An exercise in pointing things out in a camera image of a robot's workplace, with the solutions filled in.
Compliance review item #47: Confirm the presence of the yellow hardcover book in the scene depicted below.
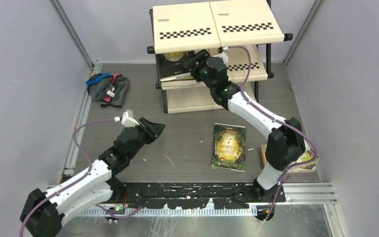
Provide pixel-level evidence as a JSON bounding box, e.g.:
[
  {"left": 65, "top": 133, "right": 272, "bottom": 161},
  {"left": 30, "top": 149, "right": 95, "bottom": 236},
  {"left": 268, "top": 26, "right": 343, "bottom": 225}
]
[{"left": 160, "top": 73, "right": 193, "bottom": 82}]

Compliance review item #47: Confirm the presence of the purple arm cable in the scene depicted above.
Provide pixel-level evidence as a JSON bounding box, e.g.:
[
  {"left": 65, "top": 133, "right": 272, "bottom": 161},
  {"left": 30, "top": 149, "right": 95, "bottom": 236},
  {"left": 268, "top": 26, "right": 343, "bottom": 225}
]
[
  {"left": 227, "top": 45, "right": 319, "bottom": 223},
  {"left": 19, "top": 118, "right": 146, "bottom": 237}
]

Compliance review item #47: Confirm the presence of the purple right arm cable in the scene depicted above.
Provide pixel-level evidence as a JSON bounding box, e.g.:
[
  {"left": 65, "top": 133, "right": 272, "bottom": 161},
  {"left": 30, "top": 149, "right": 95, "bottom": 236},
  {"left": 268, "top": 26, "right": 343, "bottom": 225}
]
[{"left": 227, "top": 45, "right": 319, "bottom": 223}]

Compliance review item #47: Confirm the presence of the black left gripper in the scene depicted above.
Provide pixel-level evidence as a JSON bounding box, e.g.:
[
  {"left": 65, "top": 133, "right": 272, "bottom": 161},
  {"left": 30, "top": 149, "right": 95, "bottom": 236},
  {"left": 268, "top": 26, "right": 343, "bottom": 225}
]
[{"left": 127, "top": 118, "right": 164, "bottom": 160}]

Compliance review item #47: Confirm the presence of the cream three-tier shelf rack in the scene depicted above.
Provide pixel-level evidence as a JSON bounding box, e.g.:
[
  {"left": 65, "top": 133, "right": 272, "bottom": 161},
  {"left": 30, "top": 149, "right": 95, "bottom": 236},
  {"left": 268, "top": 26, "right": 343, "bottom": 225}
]
[{"left": 147, "top": 0, "right": 293, "bottom": 114}]

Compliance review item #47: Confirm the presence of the grey blue red cloth bag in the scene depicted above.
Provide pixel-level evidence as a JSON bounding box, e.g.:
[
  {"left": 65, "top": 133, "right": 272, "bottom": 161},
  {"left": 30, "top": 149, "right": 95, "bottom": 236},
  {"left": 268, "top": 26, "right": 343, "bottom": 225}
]
[{"left": 85, "top": 73, "right": 130, "bottom": 108}]

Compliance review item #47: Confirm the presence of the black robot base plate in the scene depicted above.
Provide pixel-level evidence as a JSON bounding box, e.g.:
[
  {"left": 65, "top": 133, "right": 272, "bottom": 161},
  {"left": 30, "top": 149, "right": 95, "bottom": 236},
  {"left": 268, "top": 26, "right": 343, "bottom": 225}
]
[{"left": 106, "top": 182, "right": 286, "bottom": 210}]

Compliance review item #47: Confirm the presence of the lime green cartoon book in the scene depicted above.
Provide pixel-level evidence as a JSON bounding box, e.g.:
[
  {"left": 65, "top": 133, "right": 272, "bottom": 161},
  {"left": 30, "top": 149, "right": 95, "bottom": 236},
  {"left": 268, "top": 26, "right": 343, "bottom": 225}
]
[{"left": 261, "top": 139, "right": 320, "bottom": 173}]

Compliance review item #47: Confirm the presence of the green Alice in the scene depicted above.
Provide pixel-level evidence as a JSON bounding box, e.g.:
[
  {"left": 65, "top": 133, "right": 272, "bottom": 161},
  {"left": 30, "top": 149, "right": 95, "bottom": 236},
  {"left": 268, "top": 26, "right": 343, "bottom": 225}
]
[{"left": 211, "top": 123, "right": 246, "bottom": 172}]

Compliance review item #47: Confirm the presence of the black Moon and Sixpence book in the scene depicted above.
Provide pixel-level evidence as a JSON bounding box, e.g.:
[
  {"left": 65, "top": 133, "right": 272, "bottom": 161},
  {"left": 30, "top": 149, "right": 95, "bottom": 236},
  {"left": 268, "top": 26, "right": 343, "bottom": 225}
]
[{"left": 159, "top": 50, "right": 195, "bottom": 78}]

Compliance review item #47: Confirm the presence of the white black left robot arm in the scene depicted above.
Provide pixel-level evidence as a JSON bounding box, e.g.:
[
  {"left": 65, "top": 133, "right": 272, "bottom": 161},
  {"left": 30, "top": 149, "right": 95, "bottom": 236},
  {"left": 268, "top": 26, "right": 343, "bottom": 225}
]
[{"left": 19, "top": 118, "right": 166, "bottom": 237}]

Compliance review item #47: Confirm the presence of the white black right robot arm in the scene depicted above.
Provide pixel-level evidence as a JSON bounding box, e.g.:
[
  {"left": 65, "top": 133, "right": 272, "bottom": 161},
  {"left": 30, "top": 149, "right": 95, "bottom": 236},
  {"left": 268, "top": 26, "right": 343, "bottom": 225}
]
[{"left": 180, "top": 50, "right": 306, "bottom": 203}]

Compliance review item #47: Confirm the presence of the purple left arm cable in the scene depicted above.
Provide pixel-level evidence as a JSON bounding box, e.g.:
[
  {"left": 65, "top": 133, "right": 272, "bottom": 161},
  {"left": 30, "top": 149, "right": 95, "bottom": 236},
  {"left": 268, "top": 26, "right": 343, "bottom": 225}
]
[{"left": 19, "top": 118, "right": 146, "bottom": 237}]

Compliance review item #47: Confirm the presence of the aluminium frame rail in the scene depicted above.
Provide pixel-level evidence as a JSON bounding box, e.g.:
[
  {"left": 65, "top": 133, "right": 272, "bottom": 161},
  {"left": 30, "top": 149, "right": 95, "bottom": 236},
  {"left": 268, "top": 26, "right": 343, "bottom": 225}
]
[{"left": 58, "top": 64, "right": 103, "bottom": 184}]

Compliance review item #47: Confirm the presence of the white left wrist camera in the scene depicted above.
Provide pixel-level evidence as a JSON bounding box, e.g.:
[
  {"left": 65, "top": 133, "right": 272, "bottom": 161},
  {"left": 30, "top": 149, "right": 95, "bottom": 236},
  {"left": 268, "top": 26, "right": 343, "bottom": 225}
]
[{"left": 114, "top": 109, "right": 139, "bottom": 127}]

